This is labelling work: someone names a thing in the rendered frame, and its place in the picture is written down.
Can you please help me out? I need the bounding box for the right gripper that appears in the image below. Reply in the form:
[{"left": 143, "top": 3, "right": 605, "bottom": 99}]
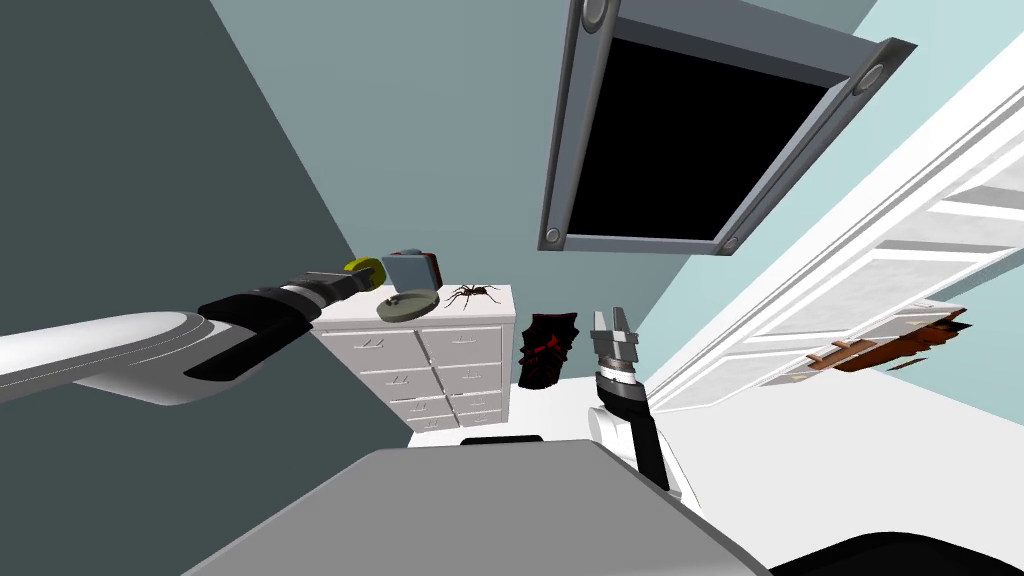
[{"left": 591, "top": 306, "right": 641, "bottom": 371}]

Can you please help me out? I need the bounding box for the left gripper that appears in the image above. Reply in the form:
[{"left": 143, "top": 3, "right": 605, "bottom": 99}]
[{"left": 313, "top": 267, "right": 377, "bottom": 307}]

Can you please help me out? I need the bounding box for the yellow door knob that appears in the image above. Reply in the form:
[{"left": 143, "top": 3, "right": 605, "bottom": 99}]
[{"left": 343, "top": 255, "right": 389, "bottom": 291}]

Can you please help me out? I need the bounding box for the black and red ribbed object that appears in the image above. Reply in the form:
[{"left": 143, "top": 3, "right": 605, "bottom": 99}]
[{"left": 515, "top": 311, "right": 580, "bottom": 392}]

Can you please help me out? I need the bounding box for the white chest of drawers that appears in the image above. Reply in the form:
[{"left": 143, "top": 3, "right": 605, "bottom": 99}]
[{"left": 310, "top": 247, "right": 518, "bottom": 434}]

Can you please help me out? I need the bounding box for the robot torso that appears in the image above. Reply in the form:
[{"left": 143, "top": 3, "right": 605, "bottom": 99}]
[{"left": 182, "top": 434, "right": 773, "bottom": 576}]

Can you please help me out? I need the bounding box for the white panelled door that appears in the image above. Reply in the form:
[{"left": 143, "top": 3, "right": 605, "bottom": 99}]
[{"left": 643, "top": 47, "right": 1024, "bottom": 414}]

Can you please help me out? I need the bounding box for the brown wooden furniture piece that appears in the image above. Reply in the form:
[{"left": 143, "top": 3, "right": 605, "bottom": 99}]
[{"left": 803, "top": 299, "right": 975, "bottom": 375}]

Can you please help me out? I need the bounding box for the black window with grey frame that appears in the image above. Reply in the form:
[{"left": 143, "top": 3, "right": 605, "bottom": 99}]
[{"left": 537, "top": 0, "right": 918, "bottom": 258}]

